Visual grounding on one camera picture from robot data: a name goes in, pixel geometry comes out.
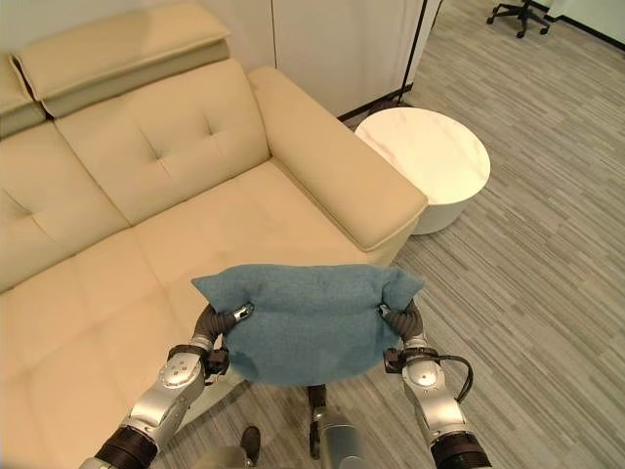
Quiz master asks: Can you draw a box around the dark robot foot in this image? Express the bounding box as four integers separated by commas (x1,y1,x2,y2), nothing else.
241,425,263,468

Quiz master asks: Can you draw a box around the black office chair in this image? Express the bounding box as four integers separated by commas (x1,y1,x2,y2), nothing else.
485,0,552,39

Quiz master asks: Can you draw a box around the silver robot leg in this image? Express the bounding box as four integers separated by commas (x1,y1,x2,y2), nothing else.
307,383,365,469

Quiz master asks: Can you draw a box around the black floor stand pole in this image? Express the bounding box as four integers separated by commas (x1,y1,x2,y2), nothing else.
397,0,431,107

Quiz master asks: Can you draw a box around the cream leather sofa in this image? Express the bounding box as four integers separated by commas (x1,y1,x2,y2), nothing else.
0,2,428,469

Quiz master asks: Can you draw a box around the blue fabric cushion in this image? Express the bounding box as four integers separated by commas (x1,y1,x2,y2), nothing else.
190,263,425,386

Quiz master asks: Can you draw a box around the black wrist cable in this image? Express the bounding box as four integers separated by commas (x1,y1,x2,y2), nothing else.
437,355,475,405

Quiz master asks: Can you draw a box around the white partition panel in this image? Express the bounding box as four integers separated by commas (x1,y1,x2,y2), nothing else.
267,0,443,121

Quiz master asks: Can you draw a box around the round white marble side table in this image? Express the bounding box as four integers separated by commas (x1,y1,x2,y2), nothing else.
354,107,491,235

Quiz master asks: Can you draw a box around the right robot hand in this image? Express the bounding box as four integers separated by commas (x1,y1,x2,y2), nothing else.
376,298,426,349

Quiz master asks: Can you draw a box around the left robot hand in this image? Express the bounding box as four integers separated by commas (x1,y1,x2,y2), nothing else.
190,302,257,351

